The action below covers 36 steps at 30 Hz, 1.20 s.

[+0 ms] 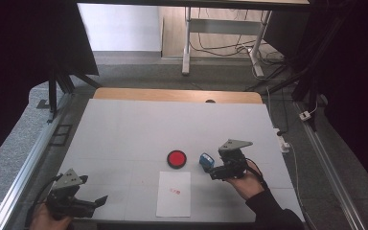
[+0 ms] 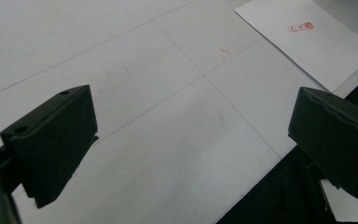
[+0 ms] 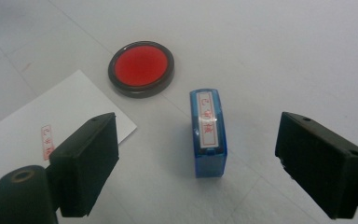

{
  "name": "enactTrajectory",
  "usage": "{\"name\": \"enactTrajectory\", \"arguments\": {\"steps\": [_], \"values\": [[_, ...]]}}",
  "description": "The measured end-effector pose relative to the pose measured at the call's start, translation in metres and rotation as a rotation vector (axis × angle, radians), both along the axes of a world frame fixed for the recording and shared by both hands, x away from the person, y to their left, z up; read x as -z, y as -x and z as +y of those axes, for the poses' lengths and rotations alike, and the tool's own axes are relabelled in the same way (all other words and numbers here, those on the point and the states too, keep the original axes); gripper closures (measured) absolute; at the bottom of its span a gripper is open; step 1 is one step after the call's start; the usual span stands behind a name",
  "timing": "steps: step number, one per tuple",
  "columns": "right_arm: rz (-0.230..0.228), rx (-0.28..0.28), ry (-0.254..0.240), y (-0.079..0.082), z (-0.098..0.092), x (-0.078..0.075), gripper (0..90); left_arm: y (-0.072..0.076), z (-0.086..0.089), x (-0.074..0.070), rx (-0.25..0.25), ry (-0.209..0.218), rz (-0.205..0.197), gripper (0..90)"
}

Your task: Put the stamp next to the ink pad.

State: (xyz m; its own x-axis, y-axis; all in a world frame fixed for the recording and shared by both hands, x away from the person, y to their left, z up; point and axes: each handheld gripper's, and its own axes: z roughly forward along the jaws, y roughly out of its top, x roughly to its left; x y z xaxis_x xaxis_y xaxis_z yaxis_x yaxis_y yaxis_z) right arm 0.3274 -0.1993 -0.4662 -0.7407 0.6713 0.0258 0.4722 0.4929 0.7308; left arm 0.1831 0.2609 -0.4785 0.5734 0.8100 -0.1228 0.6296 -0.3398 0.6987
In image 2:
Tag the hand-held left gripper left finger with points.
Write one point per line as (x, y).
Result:
(56, 140)

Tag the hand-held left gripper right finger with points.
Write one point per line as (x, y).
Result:
(338, 140)

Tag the white paper sheet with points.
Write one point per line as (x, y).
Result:
(307, 46)

